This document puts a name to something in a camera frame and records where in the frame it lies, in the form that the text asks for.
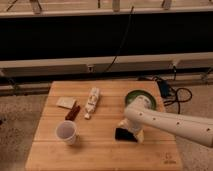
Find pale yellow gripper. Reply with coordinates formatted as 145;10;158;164
116;119;144;143

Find black eraser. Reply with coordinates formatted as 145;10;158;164
115;128;137;142

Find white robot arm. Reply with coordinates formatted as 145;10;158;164
119;95;213;148

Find green bowl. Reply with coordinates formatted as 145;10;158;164
125;90;157;110

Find white tube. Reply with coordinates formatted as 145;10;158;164
84;87;100;120

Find brown chocolate bar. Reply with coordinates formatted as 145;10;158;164
65;106;80;121

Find beige small box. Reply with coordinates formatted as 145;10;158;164
56;97;76;109

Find black floor cables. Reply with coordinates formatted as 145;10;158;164
138;75;194;112

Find black hanging cable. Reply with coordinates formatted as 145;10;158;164
104;5;135;73

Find white shelf rail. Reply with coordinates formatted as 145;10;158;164
0;52;213;77

